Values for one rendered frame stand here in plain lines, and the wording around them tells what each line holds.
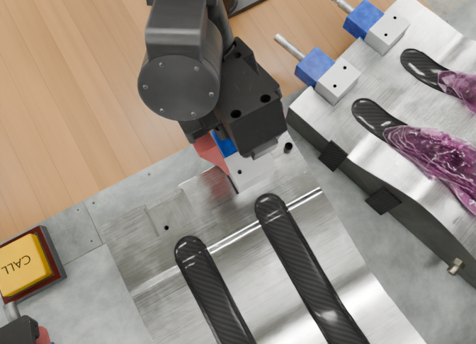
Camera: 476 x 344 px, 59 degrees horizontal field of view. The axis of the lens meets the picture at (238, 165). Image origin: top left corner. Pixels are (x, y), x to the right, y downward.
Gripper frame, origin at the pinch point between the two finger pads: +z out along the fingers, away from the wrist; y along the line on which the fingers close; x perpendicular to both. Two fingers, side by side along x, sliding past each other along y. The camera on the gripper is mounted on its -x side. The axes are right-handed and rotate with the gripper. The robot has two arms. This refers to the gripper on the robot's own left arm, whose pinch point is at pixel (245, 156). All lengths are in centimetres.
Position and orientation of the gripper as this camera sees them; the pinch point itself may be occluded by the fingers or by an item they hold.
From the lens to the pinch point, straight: 48.1
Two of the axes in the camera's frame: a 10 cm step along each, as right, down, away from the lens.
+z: 2.7, 6.5, 7.1
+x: -3.9, -6.0, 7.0
